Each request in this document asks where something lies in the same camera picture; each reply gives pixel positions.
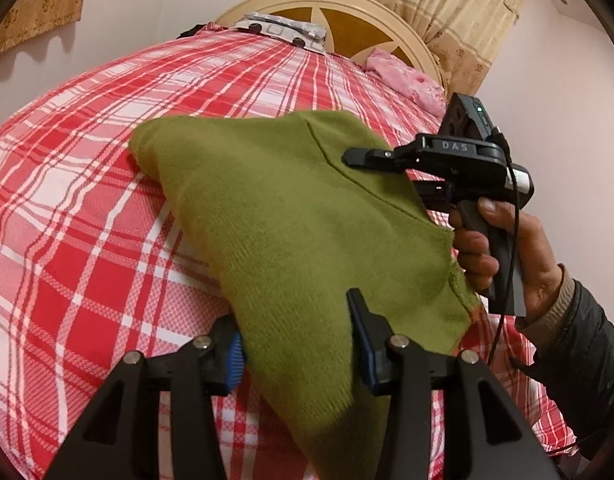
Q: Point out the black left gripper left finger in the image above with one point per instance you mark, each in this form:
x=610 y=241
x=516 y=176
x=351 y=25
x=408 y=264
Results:
x=225 y=365

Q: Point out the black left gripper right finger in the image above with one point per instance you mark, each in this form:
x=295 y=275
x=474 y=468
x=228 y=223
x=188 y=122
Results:
x=370 y=335

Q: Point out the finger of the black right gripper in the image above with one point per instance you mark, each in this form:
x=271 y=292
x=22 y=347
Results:
x=374 y=160

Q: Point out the green striped knit sweater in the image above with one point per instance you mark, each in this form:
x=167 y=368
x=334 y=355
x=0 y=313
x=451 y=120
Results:
x=287 y=229

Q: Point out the dark jacket right forearm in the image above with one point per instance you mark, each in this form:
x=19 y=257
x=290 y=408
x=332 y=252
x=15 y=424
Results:
x=574 y=360

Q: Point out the pink floral pillow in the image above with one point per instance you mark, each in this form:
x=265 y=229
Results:
x=411 y=83

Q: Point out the cream wooden headboard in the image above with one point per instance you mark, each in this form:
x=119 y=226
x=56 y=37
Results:
x=354 y=28

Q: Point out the red plaid bed sheet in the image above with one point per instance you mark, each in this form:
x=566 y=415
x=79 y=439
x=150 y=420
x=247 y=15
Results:
x=91 y=262

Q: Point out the beige side window curtain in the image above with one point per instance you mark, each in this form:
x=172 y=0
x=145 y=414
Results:
x=28 y=19

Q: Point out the black camera box right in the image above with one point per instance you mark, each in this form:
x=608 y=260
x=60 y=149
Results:
x=466 y=117

